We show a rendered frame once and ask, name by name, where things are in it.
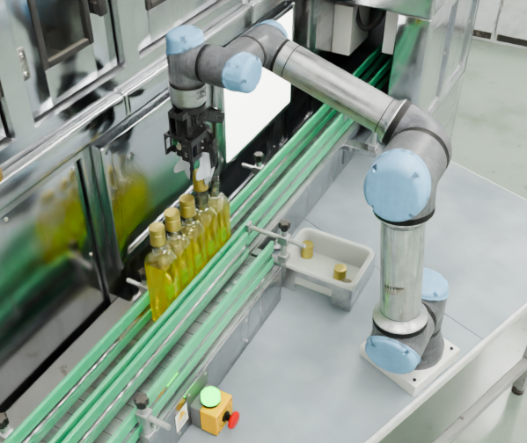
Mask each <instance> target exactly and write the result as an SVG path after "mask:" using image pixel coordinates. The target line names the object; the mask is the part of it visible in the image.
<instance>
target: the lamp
mask: <svg viewBox="0 0 527 443"><path fill-rule="evenodd" d="M220 402H221V396H220V391H219V390H218V389H217V388H215V387H206V388H205V389H204V390H203V391H202V392H201V404H202V405H203V406H204V407H205V408H208V409H213V408H215V407H217V406H218V405H219V404H220Z"/></svg>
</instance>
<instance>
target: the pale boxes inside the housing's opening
mask: <svg viewBox="0 0 527 443"><path fill-rule="evenodd" d="M358 6H359V12H360V18H361V21H362V24H363V25H365V26H369V22H370V7H366V6H361V5H357V4H349V3H344V2H340V1H338V2H337V3H336V4H335V6H334V18H333V44H332V52H334V53H337V54H344V55H351V54H352V53H353V52H354V51H355V50H356V49H357V48H358V47H359V46H360V45H361V44H362V43H363V42H364V41H365V40H366V39H367V38H368V31H363V30H361V29H360V28H359V26H358V24H357V23H356V13H357V9H358ZM397 20H398V13H397V12H393V11H387V12H386V19H385V26H384V40H383V48H382V53H386V54H393V48H394V41H395V34H396V27H397Z"/></svg>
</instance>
